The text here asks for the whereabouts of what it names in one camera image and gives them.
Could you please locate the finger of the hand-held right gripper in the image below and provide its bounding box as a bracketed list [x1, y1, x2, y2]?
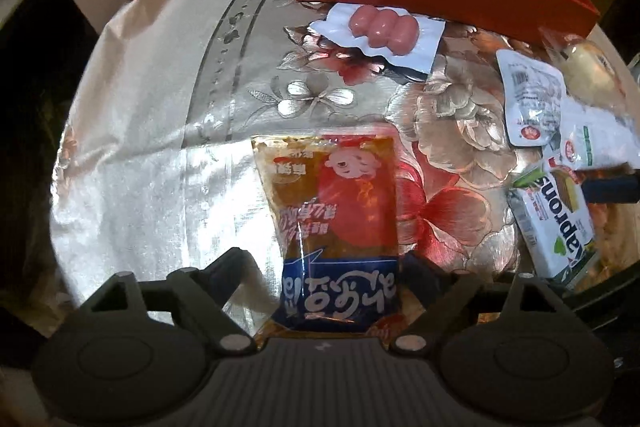
[575, 162, 640, 205]

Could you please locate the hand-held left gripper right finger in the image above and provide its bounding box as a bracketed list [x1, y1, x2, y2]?
[390, 251, 583, 355]

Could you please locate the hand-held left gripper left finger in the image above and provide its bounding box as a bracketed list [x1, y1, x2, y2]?
[75, 247, 258, 355]

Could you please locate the white snack packet red logo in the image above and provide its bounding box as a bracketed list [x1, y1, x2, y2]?
[542, 97, 640, 172]

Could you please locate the orange blue snack packet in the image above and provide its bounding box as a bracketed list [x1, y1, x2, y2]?
[250, 132, 403, 338]

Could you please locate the bread bun clear packet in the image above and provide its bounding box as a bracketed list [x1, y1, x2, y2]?
[540, 27, 631, 108]

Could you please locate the green white wafer packet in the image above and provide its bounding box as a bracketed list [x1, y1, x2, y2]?
[507, 167, 598, 283]

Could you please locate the white black-print snack packet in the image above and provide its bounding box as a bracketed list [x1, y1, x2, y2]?
[496, 49, 568, 148]

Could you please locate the pink sausage packet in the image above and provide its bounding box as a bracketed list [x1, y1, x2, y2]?
[307, 3, 446, 75]

